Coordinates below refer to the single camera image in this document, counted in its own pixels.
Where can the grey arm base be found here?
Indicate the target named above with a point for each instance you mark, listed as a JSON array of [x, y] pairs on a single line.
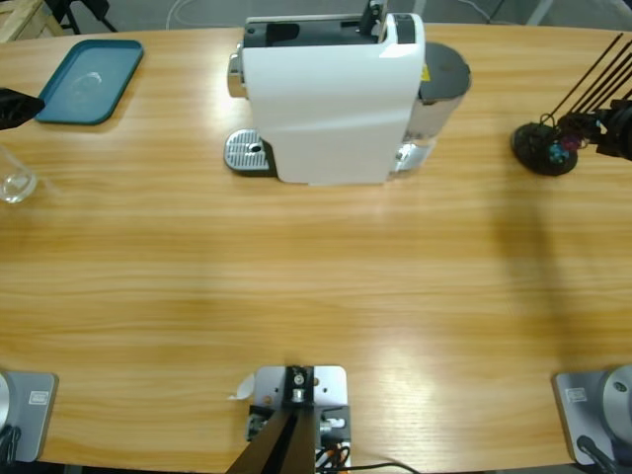
[[592, 400], [34, 415]]

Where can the black capsule holder with rods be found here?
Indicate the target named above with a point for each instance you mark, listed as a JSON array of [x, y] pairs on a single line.
[[533, 148]]

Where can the white tape tab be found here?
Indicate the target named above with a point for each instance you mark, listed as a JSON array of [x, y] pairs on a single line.
[[244, 387]]

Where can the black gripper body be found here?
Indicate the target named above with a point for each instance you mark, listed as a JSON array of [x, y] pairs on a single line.
[[617, 128]]

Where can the black chair legs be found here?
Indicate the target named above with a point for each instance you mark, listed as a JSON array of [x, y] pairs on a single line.
[[84, 10]]

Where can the teal plastic tray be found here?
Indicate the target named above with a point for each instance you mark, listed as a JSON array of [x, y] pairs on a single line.
[[89, 79]]

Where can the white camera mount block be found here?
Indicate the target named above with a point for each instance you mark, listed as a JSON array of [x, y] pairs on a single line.
[[328, 382]]

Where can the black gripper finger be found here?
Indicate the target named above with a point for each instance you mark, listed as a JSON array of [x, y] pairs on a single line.
[[17, 108], [585, 126]]

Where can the clear glass cup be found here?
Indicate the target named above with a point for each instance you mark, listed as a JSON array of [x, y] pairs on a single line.
[[17, 187]]

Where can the white capsule coffee machine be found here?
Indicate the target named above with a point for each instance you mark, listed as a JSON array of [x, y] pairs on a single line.
[[326, 113]]

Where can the blue coffee capsule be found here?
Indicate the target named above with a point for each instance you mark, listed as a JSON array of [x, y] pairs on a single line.
[[556, 152]]

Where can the grey metal leg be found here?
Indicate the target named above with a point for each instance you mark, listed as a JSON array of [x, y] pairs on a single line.
[[539, 12]]

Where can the dark camera mount post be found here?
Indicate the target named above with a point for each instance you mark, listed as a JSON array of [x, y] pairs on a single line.
[[286, 444]]

